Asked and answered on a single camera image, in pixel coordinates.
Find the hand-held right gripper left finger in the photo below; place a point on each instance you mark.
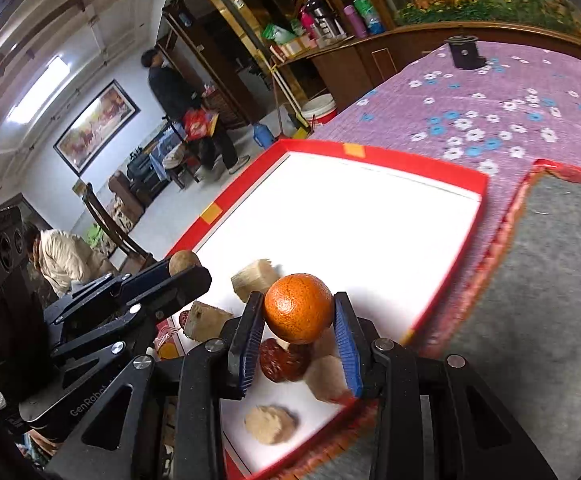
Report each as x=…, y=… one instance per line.
x=251, y=345

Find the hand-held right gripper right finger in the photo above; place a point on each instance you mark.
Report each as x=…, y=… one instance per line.
x=348, y=355

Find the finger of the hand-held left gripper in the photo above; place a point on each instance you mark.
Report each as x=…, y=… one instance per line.
x=100, y=340
x=170, y=290

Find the brown round nut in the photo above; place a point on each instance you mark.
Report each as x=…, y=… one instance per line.
x=183, y=260

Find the tan root chunk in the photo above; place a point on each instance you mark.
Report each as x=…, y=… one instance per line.
x=254, y=277
x=205, y=321

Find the small orange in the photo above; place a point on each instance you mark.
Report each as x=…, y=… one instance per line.
x=298, y=315

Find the white tray with red rim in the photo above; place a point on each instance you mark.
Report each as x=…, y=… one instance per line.
x=370, y=240

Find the red date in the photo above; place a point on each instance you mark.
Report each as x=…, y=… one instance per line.
x=280, y=362
x=184, y=317

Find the tan round lump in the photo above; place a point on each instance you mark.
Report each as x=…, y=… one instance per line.
x=326, y=377
x=270, y=425

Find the wooden chair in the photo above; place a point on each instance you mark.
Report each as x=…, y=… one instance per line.
x=113, y=232

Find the dark armchair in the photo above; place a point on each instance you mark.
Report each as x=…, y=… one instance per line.
x=135, y=172

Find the cluttered side table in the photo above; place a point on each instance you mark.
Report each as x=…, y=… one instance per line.
x=170, y=152

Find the red bag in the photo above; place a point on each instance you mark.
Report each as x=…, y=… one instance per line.
x=198, y=124

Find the blue bottle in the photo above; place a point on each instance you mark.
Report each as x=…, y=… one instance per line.
x=260, y=135

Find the grey felt mat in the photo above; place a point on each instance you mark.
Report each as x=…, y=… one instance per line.
x=545, y=285

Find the ceiling light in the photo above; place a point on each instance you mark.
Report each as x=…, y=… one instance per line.
x=38, y=91

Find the wooden display cabinet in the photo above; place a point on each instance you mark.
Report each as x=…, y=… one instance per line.
x=205, y=60

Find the white plastic bucket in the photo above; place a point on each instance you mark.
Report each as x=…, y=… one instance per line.
x=319, y=108

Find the green packet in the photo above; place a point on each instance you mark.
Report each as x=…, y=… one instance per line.
x=278, y=34

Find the purple floral tablecloth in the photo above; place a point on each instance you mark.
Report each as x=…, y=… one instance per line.
x=495, y=105

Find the red bottle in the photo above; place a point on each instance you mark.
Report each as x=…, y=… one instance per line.
x=306, y=22

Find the black thermos jug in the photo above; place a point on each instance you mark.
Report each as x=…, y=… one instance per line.
x=323, y=17

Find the black cylindrical cup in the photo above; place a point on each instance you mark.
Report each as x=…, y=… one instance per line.
x=465, y=52

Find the pink bottle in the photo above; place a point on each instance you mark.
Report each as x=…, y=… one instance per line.
x=354, y=21

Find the green bottle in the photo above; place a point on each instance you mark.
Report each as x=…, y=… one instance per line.
x=368, y=10

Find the framed wall painting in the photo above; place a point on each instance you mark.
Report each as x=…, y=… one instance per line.
x=95, y=127

